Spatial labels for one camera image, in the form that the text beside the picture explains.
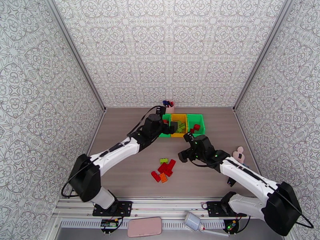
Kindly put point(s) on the pink cup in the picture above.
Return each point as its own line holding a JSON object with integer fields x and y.
{"x": 171, "y": 109}

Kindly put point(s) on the aluminium mounting rail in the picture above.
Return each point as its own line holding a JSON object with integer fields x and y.
{"x": 162, "y": 204}

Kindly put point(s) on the blue marker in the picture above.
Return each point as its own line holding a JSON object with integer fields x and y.
{"x": 165, "y": 103}

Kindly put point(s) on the small green circuit board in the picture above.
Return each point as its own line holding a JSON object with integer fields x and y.
{"x": 231, "y": 224}
{"x": 109, "y": 223}

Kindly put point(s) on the pink plush toy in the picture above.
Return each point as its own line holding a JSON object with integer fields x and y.
{"x": 237, "y": 153}

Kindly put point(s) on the white grey handheld device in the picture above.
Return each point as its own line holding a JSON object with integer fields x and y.
{"x": 192, "y": 220}

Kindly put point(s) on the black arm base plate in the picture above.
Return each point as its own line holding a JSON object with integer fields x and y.
{"x": 125, "y": 205}
{"x": 212, "y": 209}

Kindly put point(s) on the yellow plastic bin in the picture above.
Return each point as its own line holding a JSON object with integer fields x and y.
{"x": 178, "y": 118}

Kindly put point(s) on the green plastic bin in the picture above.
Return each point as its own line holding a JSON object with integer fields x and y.
{"x": 165, "y": 135}
{"x": 200, "y": 119}

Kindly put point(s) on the aluminium frame post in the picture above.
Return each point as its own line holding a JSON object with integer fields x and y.
{"x": 261, "y": 53}
{"x": 76, "y": 53}

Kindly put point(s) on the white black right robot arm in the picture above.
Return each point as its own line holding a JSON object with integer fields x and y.
{"x": 245, "y": 171}

